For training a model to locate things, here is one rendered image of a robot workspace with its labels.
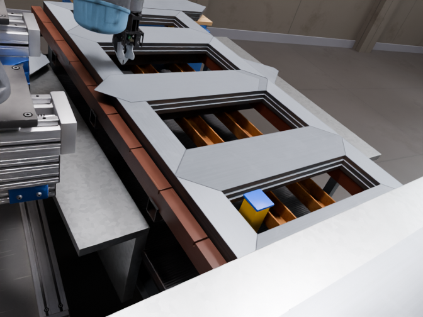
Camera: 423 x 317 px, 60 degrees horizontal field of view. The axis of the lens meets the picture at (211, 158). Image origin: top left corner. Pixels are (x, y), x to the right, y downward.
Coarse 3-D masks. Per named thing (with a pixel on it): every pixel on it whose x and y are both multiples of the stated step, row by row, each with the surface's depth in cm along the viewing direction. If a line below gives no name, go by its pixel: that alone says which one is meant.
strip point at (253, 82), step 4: (236, 72) 159; (240, 72) 161; (240, 76) 157; (244, 76) 158; (248, 76) 160; (248, 80) 156; (252, 80) 158; (256, 80) 159; (252, 84) 154; (256, 84) 155; (256, 88) 152
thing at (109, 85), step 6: (108, 78) 126; (102, 84) 121; (108, 84) 122; (114, 84) 123; (108, 90) 120; (114, 90) 121; (120, 90) 122; (114, 96) 118; (120, 96) 119; (126, 96) 119
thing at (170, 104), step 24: (144, 24) 188; (168, 24) 196; (72, 48) 143; (144, 48) 159; (168, 48) 166; (192, 48) 174; (96, 72) 128; (216, 96) 138; (240, 96) 146; (264, 96) 153; (288, 120) 144; (144, 144) 107; (168, 168) 98; (312, 168) 119; (336, 168) 127; (360, 168) 124; (240, 192) 101; (216, 240) 85
